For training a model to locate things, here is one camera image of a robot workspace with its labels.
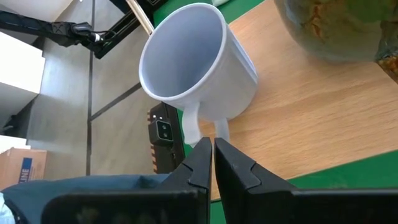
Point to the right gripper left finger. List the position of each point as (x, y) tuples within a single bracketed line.
[(192, 180)]

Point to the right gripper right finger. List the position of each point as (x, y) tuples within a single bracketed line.
[(239, 193)]

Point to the small black camera module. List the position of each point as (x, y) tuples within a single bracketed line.
[(163, 130)]

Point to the teal brown glazed mug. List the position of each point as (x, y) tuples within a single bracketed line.
[(335, 28)]

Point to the brown cardboard box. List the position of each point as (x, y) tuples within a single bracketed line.
[(18, 165)]

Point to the white ribbed ceramic mug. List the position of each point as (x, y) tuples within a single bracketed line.
[(217, 93)]

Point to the white cabinet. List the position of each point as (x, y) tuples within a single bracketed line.
[(18, 62)]

